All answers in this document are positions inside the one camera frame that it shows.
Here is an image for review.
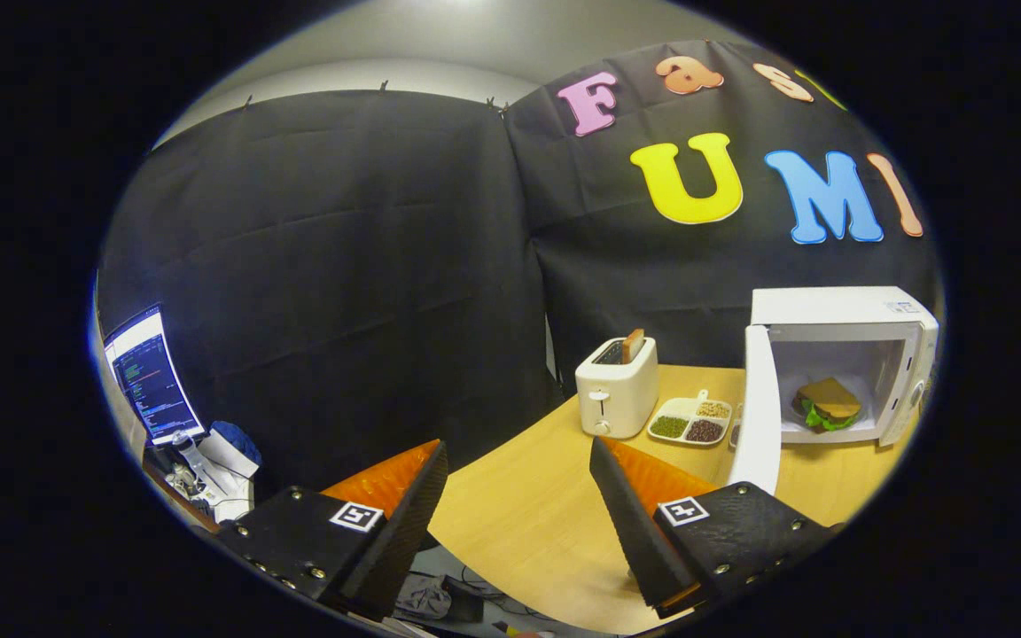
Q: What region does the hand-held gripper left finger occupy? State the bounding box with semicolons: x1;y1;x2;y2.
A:
214;439;449;621

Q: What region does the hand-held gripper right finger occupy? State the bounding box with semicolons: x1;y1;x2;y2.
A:
588;435;835;619

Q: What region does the sandwich with green lettuce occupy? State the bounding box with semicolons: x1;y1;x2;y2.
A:
792;377;863;433

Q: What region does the white microwave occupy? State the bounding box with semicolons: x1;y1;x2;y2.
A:
727;285;940;497

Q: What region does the divided white dish with beans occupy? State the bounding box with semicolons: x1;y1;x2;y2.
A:
648;389;733;447

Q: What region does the white toaster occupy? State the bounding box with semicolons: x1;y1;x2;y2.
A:
575;336;659;440

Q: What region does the white and blue device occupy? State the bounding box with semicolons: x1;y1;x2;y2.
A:
165;420;261;524

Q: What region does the computer monitor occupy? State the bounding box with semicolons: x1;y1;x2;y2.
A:
103;305;207;447

